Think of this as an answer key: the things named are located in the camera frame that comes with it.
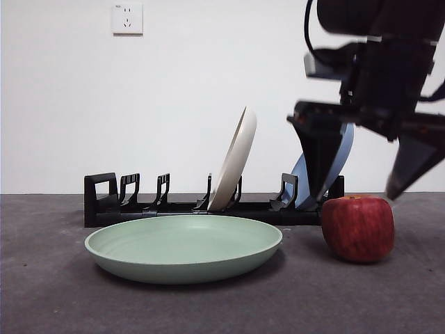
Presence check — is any black cable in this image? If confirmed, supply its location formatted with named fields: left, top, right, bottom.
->
left=304, top=0, right=348, bottom=67

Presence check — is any black plate rack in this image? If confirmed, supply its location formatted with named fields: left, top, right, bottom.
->
left=83, top=172, right=346, bottom=228

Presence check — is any red apple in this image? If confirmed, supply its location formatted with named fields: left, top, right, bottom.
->
left=321, top=194, right=396, bottom=264

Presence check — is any cream plate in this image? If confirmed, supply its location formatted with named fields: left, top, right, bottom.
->
left=207, top=106, right=258, bottom=212

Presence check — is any white wall socket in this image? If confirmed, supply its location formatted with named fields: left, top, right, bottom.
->
left=111, top=3, right=144, bottom=37

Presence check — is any blue plate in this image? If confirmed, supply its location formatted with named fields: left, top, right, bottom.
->
left=284, top=123, right=355, bottom=211

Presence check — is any pale grey camera box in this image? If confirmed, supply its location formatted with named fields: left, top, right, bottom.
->
left=304, top=53, right=350, bottom=80

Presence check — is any green plate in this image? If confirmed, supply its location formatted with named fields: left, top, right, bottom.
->
left=84, top=214, right=284, bottom=285

